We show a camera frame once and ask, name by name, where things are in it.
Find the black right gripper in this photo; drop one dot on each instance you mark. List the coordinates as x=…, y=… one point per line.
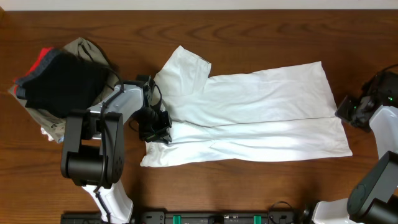
x=347, y=111

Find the khaki folded garment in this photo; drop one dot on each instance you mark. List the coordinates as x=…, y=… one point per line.
x=86, y=50

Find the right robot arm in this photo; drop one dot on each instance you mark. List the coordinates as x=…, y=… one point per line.
x=373, y=199

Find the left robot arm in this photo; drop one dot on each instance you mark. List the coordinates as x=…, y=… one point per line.
x=93, y=148

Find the red folded garment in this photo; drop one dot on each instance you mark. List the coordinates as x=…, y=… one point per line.
x=42, y=54

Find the grey blue folded garment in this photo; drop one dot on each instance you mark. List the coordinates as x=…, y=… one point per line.
x=47, y=60

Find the white printed t-shirt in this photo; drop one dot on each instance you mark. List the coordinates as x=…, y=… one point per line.
x=275, y=115

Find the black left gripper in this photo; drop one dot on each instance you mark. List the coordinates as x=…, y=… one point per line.
x=162, y=125

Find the white folded garment bottom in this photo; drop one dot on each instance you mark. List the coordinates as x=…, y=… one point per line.
x=54, y=134

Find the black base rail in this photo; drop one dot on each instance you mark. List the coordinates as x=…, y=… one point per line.
x=278, y=213

